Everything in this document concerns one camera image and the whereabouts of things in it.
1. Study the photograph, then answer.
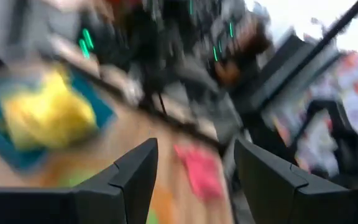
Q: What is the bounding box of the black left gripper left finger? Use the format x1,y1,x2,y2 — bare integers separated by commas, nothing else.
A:
0,137,159,224

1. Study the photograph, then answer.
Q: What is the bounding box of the orange plastic basket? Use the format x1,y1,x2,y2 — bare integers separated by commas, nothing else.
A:
38,152,181,224

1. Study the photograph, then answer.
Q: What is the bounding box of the black aluminium frame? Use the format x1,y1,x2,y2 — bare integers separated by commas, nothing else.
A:
57,0,358,151

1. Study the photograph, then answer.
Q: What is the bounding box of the yellow microfiber towel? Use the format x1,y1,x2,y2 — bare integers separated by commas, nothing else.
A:
0,66,99,152

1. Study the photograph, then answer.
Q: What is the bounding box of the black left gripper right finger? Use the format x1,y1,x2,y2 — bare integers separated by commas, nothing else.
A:
234,138,358,224

